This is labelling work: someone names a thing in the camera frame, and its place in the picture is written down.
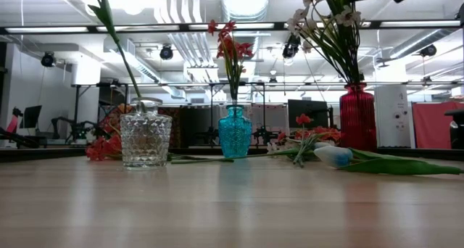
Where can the small black monitor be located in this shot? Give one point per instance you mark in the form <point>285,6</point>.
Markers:
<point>30,116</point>

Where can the black computer monitor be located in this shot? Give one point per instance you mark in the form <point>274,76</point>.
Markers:
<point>307,108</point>

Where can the red ribbed glass vase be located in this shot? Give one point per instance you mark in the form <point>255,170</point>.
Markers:
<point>357,117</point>

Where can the slim silver ventilation duct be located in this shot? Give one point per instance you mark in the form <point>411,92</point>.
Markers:
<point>417,43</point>

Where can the white rectangular ceiling duct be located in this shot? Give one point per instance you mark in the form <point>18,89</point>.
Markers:
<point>123,46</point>

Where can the colourful patterned quilt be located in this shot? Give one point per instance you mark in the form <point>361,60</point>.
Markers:
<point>119,110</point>

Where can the clear cut-glass vase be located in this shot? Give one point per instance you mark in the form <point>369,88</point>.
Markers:
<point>145,139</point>

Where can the blue glass vase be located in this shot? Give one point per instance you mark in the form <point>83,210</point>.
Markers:
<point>235,133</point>

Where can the black overhead crossbar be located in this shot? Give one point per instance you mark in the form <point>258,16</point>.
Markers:
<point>92,29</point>

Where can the wide silver ventilation duct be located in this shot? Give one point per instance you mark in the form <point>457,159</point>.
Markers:
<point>246,3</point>

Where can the black office chair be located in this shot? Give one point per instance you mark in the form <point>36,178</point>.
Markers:
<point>457,130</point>

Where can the black aluminium table frame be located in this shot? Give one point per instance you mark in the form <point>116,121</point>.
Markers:
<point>54,153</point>

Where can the red partition panel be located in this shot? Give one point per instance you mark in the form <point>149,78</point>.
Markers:
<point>431,126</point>

